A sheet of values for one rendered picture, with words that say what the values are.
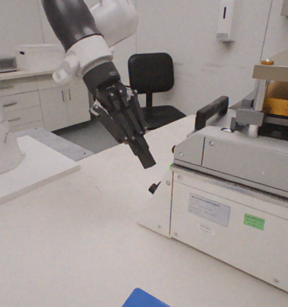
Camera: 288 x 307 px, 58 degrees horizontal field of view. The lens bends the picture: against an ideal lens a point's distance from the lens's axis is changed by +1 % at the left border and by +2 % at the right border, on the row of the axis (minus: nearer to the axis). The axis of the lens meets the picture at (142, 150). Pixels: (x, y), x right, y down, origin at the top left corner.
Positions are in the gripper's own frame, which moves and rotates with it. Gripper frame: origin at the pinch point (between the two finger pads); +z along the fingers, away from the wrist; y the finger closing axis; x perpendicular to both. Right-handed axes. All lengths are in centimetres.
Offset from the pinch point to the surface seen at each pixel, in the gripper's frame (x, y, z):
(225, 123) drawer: -12.3, 14.0, 2.8
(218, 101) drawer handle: -12.2, 15.7, -1.9
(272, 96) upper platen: -26.3, 7.4, 0.8
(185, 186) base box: -10.4, -3.2, 8.4
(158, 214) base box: -1.0, -5.0, 12.7
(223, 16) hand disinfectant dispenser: 43, 151, -47
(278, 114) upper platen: -26.3, 6.6, 3.7
